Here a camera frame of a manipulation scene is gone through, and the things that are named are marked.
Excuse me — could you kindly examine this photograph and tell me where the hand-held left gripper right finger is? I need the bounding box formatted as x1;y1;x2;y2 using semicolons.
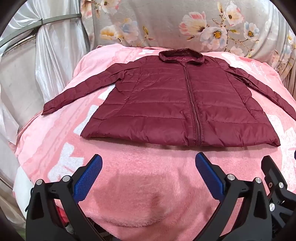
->
195;152;278;241

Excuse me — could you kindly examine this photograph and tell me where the grey metal bar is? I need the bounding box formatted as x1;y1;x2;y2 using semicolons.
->
0;13;83;50

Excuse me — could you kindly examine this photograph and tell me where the grey floral blanket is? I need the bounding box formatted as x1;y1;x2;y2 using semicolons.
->
80;0;296;87

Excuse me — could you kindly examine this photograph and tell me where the pink fleece blanket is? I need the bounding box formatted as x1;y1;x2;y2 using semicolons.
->
13;45;296;241

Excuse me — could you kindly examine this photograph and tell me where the maroon puffer jacket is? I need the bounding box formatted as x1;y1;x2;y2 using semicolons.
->
42;47;296;148

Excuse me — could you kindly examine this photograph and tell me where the white satin curtain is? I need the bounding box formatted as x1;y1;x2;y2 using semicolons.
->
0;0;94;209

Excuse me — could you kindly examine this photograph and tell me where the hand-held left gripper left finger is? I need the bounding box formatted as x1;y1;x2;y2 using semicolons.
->
26;154;103;241

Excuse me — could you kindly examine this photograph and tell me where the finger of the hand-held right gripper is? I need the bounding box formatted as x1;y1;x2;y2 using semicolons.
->
261;155;296;224

